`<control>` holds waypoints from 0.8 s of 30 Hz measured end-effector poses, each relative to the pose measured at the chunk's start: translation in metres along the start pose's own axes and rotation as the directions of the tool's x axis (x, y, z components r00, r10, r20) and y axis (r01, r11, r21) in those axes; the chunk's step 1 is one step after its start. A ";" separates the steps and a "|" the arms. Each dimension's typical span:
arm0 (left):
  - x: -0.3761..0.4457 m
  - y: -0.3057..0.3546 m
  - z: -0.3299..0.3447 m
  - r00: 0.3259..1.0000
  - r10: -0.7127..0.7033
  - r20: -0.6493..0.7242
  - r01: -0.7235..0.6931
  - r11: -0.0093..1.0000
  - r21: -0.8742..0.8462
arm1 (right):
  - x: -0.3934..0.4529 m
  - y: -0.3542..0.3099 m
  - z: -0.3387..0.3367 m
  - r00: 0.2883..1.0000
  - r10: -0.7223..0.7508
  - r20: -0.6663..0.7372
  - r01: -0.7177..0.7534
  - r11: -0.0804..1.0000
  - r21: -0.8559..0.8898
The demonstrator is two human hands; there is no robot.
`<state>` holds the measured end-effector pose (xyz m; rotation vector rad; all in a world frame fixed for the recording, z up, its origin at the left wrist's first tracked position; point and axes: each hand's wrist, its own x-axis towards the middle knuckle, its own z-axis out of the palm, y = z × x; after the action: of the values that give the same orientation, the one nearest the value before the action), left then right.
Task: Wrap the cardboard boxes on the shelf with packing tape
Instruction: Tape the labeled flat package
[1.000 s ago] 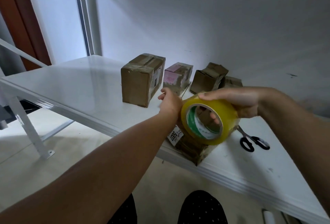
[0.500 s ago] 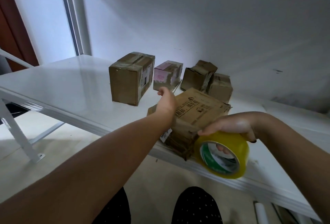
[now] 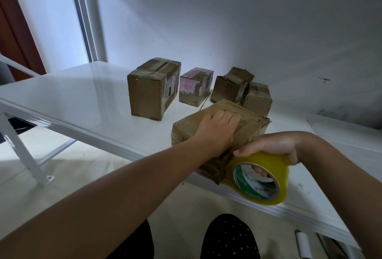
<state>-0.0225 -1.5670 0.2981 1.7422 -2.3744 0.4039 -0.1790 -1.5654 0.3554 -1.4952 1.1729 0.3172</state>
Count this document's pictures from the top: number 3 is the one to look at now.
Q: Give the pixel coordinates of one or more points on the person's left hand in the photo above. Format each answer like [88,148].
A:
[215,132]

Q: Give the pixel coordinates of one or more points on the person's right hand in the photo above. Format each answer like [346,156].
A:
[274,145]

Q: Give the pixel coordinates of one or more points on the yellow tape roll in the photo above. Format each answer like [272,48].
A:
[280,175]

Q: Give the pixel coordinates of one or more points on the pink carton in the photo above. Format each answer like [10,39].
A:
[196,87]

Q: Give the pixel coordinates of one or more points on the corrugated cardboard box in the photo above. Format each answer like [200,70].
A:
[231,86]

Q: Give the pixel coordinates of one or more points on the small cardboard box red label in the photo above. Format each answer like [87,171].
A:
[258,99]

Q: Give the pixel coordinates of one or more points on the long cardboard box white label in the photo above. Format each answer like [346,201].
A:
[152,89]

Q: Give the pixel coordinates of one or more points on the person's left forearm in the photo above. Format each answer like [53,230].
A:
[89,208]

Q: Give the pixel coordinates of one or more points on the person's right forearm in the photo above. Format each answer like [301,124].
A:
[352,190]

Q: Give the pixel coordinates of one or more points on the person's black trousers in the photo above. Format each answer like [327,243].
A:
[230,238]

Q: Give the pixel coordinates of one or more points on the white tube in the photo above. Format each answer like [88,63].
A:
[304,245]

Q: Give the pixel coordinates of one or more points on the white metal shelf rack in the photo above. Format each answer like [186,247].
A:
[65,95]

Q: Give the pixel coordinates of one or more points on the perforated white metal rack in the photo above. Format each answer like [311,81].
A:
[18,142]

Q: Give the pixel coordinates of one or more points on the red-brown door frame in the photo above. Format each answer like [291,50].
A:
[18,23]

